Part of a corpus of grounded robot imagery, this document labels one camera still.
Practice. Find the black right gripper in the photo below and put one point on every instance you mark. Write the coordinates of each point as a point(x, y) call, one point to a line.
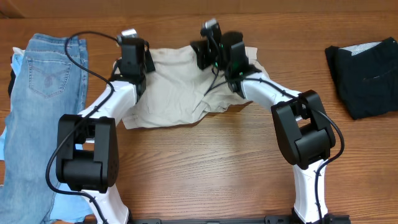
point(201, 50)

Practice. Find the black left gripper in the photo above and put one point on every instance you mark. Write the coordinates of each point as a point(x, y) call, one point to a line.
point(150, 66)

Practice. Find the beige cotton shorts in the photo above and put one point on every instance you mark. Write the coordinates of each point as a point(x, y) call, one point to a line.
point(176, 92)

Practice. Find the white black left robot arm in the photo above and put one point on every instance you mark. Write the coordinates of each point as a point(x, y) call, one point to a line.
point(86, 157)

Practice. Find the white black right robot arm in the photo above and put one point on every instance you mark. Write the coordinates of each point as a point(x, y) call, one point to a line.
point(305, 134)

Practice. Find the light blue denim jeans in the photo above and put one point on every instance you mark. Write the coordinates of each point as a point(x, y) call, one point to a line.
point(41, 73)

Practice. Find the white garment under jeans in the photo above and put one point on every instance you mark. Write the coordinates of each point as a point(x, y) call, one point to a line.
point(18, 51)

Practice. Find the light blue shirt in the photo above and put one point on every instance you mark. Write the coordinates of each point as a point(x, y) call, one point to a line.
point(16, 207)

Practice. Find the folded black garment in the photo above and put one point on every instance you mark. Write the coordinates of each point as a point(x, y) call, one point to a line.
point(365, 77)

